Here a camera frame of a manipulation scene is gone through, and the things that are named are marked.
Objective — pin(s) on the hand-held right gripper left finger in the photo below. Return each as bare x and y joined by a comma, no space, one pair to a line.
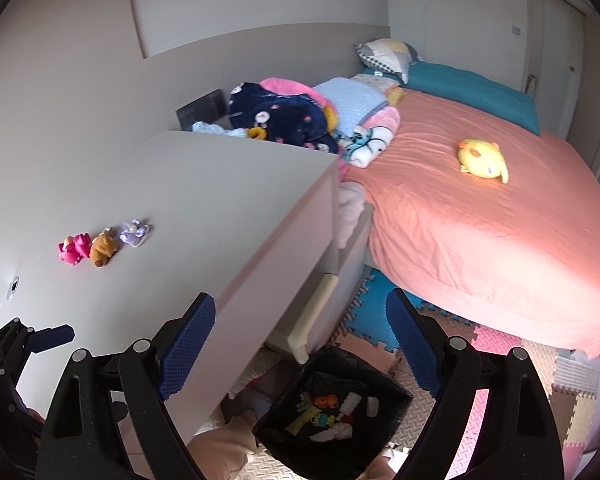
187,350

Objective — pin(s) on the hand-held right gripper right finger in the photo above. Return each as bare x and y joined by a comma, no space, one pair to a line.
415,345

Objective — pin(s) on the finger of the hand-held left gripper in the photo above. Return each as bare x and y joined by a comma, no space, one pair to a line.
52,337

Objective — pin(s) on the white ribbed sponge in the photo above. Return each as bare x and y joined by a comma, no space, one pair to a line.
350,402

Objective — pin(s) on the red round sponge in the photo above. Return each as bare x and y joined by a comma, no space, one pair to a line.
345,418

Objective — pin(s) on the black storage bin with toys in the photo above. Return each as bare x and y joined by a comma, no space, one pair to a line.
275,425

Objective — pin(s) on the teal frog toy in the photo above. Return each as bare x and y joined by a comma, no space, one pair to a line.
325,419

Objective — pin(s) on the white knotted towel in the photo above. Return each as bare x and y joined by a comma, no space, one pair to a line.
335,432

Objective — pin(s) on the yellow snack wrapper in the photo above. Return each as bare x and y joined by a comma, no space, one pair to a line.
302,421

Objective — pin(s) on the metal desk grommet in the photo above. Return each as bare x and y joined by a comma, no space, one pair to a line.
14,286

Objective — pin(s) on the pink toy dinosaur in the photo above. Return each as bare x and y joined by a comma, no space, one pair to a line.
74,249

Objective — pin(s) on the brown toy animal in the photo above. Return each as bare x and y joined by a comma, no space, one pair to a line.
104,249

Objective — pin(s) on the person's leg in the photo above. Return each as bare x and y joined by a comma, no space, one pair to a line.
220,450

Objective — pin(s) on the white bedside cabinet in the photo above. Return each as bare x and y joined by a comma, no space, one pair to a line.
330,280

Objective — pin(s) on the bed with pink sheet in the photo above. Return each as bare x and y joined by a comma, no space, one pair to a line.
480,240

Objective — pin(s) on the cream fluffy blanket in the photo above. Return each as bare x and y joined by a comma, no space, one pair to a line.
350,210

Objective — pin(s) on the white desk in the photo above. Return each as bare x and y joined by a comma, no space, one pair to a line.
205,200

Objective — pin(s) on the foam puzzle floor mat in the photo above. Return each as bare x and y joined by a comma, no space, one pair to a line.
570,385

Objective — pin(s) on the yellow plush chick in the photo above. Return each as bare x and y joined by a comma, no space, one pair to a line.
482,160

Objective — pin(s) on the white printed cloth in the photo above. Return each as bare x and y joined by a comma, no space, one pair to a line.
370,147

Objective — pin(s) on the pale blue white cloth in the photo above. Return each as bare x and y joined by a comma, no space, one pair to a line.
215,129

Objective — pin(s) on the black box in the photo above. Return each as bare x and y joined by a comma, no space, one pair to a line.
200,109

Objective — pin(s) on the navy printed blanket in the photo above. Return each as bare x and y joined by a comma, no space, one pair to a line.
280,115

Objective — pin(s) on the light blue knitted blanket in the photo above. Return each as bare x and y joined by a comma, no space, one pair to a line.
352,100

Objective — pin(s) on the teal pillow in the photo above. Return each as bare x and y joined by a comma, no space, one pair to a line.
470,90

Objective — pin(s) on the pink fleece blanket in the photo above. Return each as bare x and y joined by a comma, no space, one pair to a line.
285,85

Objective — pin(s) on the patterned grey yellow pillow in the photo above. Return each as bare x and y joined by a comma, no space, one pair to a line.
385,55

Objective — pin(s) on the white wardrobe door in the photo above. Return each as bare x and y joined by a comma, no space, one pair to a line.
555,35

